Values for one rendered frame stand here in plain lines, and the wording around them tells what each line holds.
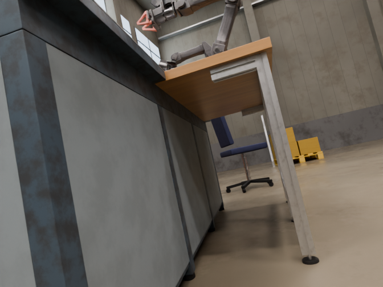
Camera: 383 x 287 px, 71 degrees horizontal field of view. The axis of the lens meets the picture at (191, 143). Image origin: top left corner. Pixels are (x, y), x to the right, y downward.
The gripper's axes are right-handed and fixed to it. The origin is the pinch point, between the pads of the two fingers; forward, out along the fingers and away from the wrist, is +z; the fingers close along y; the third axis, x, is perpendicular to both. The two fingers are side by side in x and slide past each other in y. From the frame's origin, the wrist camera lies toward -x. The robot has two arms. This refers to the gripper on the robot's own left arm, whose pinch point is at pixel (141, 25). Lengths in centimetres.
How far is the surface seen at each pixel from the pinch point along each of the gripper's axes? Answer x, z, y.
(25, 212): 81, -11, 96
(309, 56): -205, -256, -881
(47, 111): 66, -16, 93
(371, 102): 8, -394, -881
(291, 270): 121, -43, 31
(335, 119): 31, -278, -880
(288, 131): 50, -94, -491
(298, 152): 100, -102, -491
